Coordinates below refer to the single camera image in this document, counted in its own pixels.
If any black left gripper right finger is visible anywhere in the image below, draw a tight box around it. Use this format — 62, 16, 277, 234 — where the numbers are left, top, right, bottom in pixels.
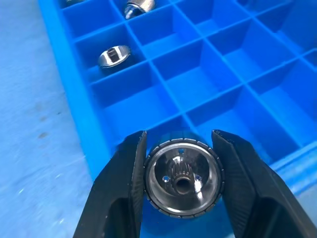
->
211, 129, 317, 238

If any metal roller with splined bore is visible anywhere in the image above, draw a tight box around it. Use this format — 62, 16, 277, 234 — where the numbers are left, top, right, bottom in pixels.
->
143, 132, 225, 219
123, 0, 157, 18
97, 45, 132, 72

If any blue plastic compartment tray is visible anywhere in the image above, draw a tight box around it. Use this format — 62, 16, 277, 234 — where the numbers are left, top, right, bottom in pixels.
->
37, 0, 317, 238

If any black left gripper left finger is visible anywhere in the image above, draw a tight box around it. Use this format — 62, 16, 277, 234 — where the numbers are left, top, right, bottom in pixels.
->
72, 130, 148, 238

